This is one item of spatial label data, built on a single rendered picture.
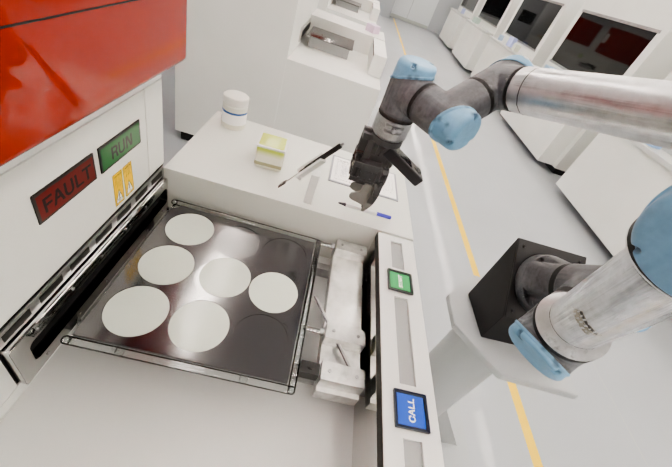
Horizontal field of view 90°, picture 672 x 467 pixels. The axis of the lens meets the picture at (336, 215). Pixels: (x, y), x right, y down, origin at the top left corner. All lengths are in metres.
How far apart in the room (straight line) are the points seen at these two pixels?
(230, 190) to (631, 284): 0.73
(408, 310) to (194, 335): 0.40
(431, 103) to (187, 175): 0.56
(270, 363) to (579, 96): 0.62
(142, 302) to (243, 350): 0.20
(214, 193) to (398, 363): 0.56
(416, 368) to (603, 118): 0.47
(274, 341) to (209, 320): 0.12
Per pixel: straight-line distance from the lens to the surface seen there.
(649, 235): 0.41
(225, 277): 0.73
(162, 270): 0.74
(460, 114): 0.60
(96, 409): 0.71
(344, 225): 0.84
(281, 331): 0.67
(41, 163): 0.56
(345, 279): 0.81
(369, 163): 0.73
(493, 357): 0.98
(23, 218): 0.57
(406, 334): 0.69
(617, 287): 0.53
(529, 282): 0.91
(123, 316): 0.69
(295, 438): 0.69
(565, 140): 5.18
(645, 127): 0.56
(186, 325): 0.67
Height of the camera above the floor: 1.47
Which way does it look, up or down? 38 degrees down
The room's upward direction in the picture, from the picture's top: 21 degrees clockwise
